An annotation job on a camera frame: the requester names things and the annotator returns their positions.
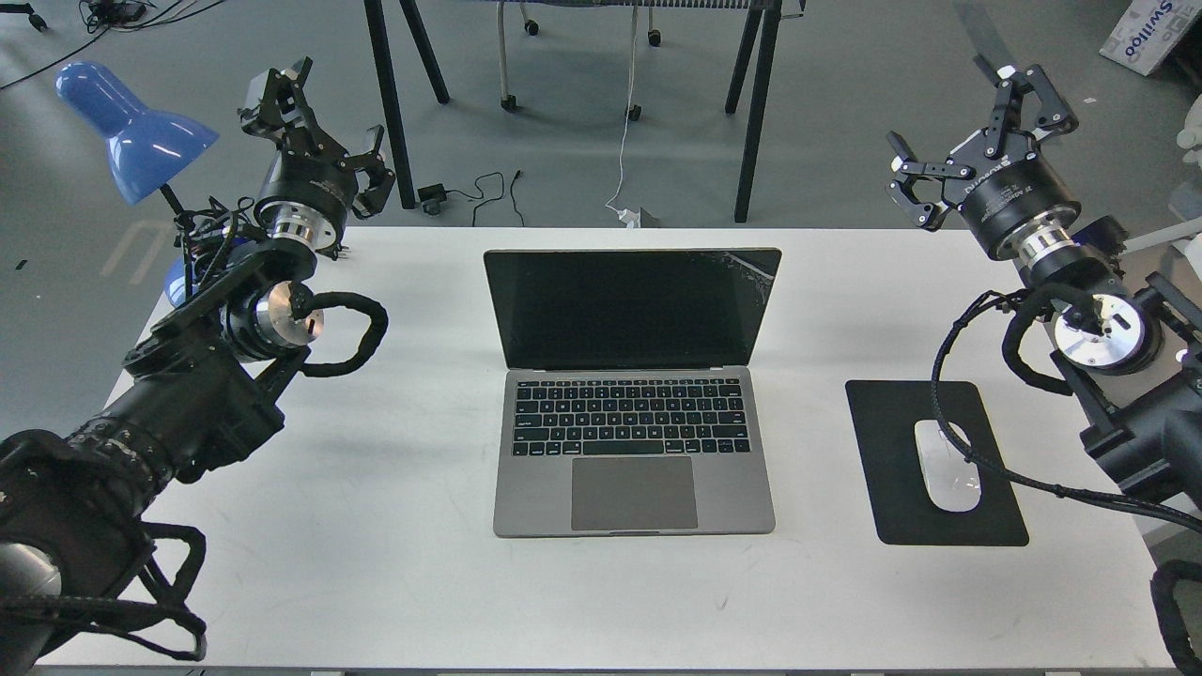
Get blue desk lamp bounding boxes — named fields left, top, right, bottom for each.
left=54, top=61, right=221, bottom=309

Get white computer mouse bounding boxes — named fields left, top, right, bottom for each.
left=914, top=419, right=983, bottom=512

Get black power adapter cable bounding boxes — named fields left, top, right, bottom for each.
left=416, top=170, right=526, bottom=229

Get black trestle table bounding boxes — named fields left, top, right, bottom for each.
left=362, top=0, right=807, bottom=224

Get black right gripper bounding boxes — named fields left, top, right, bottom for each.
left=886, top=55, right=1081, bottom=261

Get black mouse pad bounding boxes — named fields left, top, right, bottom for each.
left=845, top=380, right=1029, bottom=547

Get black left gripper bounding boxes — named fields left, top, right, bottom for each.
left=238, top=57, right=395, bottom=237

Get grey laptop notebook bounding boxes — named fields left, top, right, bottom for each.
left=484, top=247, right=783, bottom=538

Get rolling chair base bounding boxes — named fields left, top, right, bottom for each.
left=495, top=0, right=664, bottom=123

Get white cardboard box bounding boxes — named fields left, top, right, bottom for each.
left=1099, top=1, right=1201, bottom=76

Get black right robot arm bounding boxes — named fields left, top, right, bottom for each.
left=887, top=55, right=1201, bottom=530

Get white chair leg right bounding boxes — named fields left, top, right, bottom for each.
left=1123, top=217, right=1202, bottom=255

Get black cables on floor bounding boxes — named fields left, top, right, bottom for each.
left=0, top=0, right=226, bottom=93

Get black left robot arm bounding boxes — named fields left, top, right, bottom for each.
left=1, top=57, right=395, bottom=675

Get white charger cable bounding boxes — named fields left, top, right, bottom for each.
left=606, top=0, right=662, bottom=229

